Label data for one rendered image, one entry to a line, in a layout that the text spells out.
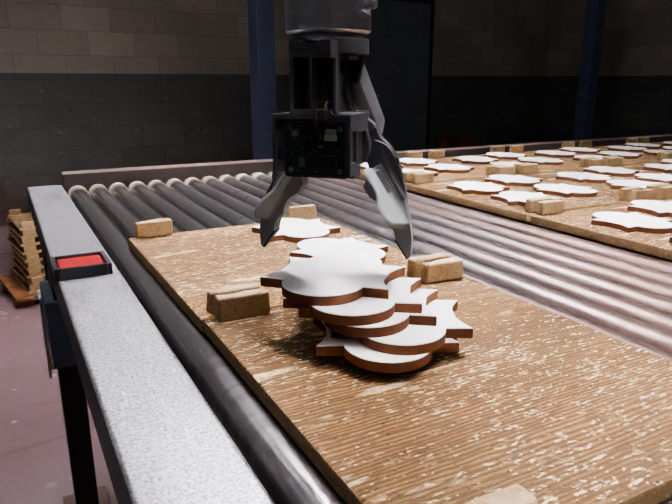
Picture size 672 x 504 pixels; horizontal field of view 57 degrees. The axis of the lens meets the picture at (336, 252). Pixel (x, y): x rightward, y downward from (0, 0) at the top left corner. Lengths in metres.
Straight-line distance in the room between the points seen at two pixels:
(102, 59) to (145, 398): 5.51
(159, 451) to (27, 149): 5.46
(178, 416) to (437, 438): 0.21
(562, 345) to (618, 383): 0.08
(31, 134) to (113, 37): 1.10
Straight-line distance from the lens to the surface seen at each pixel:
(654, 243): 1.09
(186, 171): 1.81
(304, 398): 0.51
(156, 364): 0.64
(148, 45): 6.13
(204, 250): 0.95
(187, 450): 0.50
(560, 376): 0.58
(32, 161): 5.92
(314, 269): 0.63
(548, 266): 0.97
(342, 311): 0.54
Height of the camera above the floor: 1.18
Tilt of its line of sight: 15 degrees down
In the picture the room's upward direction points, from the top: straight up
